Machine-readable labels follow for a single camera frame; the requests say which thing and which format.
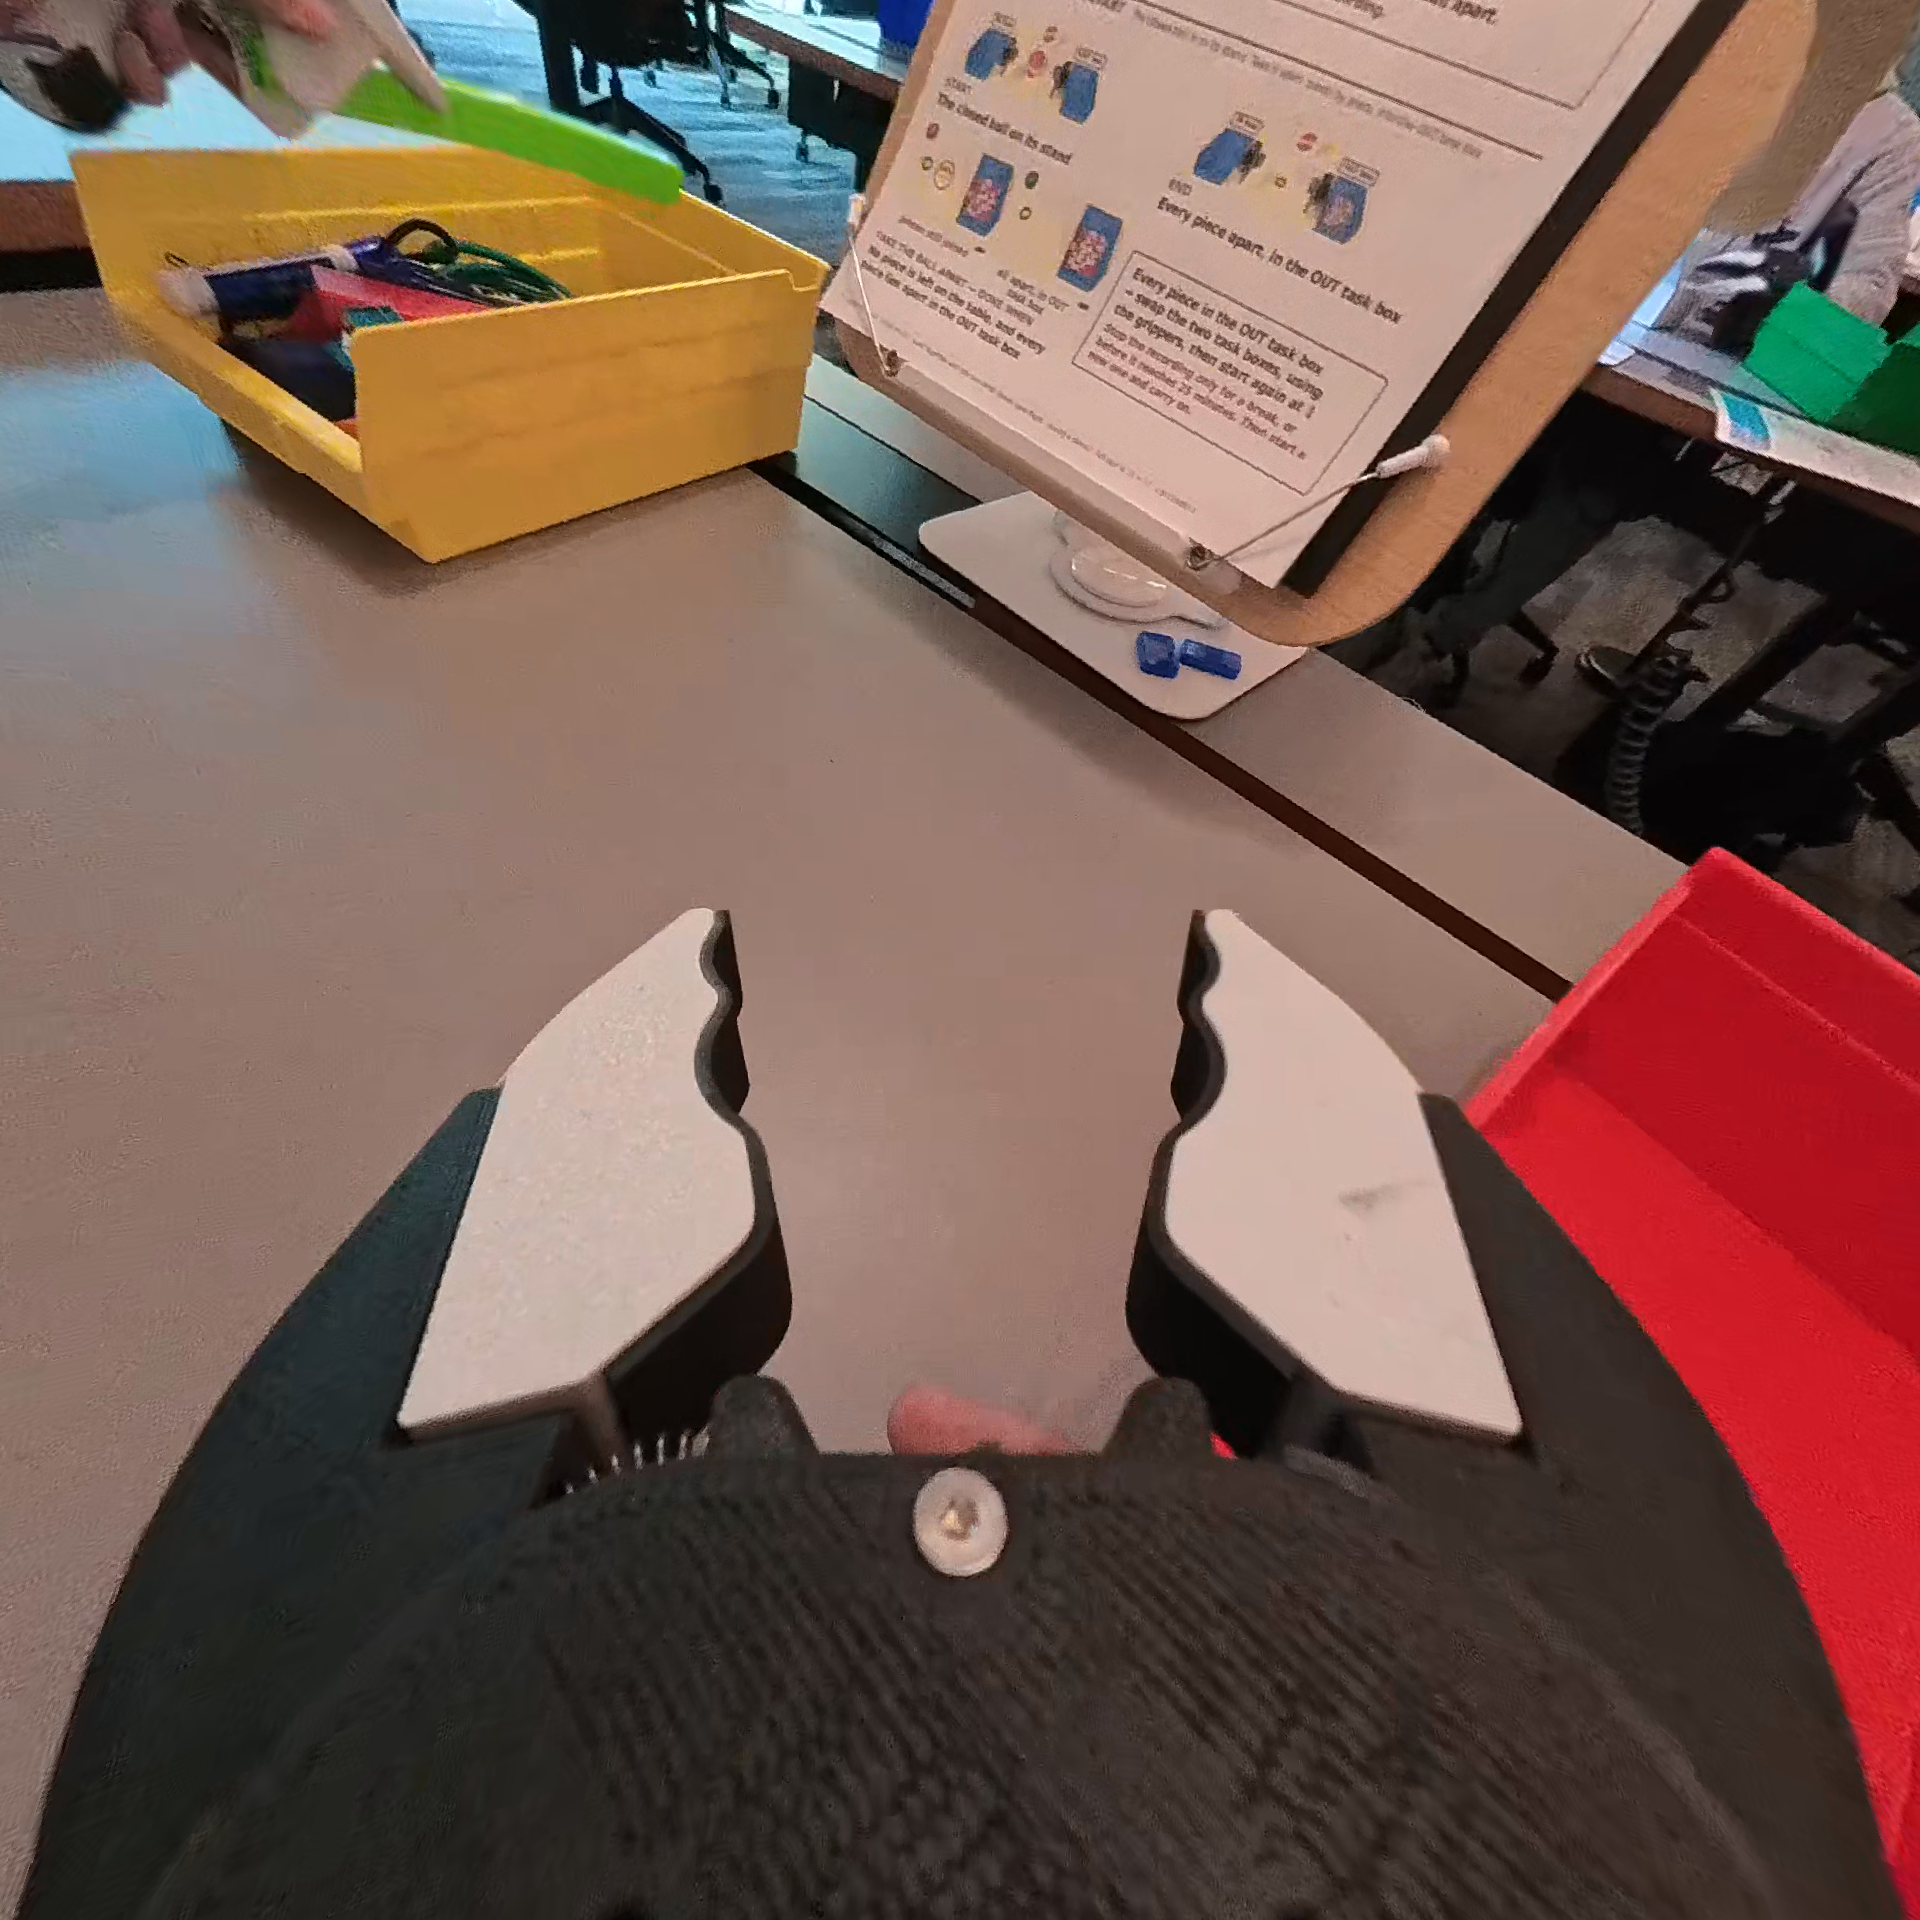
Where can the white marker with blue cap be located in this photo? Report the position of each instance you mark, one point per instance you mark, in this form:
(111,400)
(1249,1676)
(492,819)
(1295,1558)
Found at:
(254,283)

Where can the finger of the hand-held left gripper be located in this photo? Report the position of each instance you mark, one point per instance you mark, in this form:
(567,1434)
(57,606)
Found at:
(338,59)

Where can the green plastic box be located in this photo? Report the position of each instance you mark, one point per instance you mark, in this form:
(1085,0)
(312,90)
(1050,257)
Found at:
(1892,398)
(1808,353)

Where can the dark blue block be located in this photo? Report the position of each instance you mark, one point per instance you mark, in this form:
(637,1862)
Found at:
(293,376)

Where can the printed instruction sheet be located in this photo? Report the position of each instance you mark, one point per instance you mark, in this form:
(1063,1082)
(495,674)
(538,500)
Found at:
(1277,225)

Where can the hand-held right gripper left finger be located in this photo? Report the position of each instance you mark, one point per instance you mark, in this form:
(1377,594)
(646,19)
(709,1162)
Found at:
(600,1185)

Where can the blue plastic bin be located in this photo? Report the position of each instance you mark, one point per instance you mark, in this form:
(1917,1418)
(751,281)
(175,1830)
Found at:
(906,19)

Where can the person's right hand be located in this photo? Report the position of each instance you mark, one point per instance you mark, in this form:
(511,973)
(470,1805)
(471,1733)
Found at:
(967,1422)

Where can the yellow plastic bin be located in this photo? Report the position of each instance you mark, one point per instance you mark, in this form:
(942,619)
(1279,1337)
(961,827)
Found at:
(600,389)

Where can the black office chair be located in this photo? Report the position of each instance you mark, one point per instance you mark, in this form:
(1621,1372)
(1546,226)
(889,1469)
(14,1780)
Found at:
(646,76)

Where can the instruction sheet on stand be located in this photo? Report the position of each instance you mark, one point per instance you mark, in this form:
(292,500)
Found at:
(1576,376)

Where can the wooden office desk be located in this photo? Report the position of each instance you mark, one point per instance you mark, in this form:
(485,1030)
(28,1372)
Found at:
(1770,451)

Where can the red plastic bin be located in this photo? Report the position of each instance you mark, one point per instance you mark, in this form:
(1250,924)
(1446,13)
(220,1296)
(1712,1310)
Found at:
(1724,1201)

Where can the green segmented bar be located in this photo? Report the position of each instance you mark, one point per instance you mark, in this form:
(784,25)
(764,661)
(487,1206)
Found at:
(524,137)

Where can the red block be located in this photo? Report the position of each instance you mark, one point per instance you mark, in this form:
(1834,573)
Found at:
(376,304)

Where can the small blue plastic piece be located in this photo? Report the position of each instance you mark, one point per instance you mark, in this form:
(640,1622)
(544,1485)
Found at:
(1213,661)
(1157,654)

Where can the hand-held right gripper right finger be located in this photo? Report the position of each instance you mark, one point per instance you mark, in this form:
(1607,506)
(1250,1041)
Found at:
(1319,1201)

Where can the person's left hand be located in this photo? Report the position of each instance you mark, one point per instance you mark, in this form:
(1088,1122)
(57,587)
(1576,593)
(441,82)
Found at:
(181,37)

